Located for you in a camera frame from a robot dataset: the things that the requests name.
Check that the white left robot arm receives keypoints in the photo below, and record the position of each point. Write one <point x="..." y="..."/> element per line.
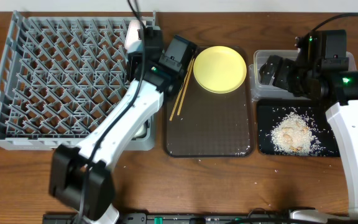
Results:
<point x="81" y="176"/>

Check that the dark brown serving tray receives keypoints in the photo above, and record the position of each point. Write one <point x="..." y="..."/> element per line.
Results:
<point x="206" y="124"/>

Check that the grey plastic dishwasher rack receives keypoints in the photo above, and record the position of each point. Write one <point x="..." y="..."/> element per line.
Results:
<point x="59" y="78"/>

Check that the wooden chopstick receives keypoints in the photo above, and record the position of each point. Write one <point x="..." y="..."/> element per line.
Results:
<point x="187" y="79"/>
<point x="179" y="95"/>

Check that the yellow plate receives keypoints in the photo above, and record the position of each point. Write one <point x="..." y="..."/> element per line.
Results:
<point x="220" y="69"/>

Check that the clear plastic waste bin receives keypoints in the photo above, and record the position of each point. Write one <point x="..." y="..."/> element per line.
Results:
<point x="260" y="91"/>

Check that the black waste tray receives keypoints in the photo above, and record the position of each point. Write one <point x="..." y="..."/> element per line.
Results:
<point x="268" y="110"/>

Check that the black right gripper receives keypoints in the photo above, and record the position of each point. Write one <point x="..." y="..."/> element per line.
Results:
<point x="284" y="66"/>

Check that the pile of rice waste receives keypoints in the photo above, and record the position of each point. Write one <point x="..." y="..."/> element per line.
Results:
<point x="295" y="134"/>

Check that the pale green cup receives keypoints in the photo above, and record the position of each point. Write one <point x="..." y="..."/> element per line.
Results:
<point x="142" y="131"/>

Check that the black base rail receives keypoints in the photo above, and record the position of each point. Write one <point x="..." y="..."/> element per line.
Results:
<point x="142" y="218"/>

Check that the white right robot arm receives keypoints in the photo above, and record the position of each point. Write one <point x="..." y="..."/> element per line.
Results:
<point x="321" y="73"/>

